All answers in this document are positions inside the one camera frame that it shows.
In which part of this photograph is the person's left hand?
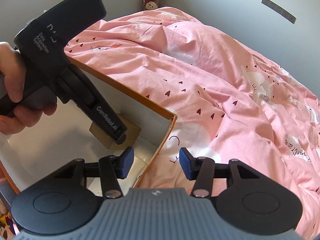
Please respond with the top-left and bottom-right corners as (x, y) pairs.
(0, 41), (58, 136)

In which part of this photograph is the small brown cardboard box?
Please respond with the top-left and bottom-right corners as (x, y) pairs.
(89, 114), (141, 150)

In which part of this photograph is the pink patterned duvet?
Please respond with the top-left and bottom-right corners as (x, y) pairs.
(65, 7), (319, 239)

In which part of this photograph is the grey wall strip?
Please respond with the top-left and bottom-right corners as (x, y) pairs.
(261, 0), (296, 24)

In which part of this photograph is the orange cardboard storage box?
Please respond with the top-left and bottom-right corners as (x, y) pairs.
(1, 60), (177, 193)

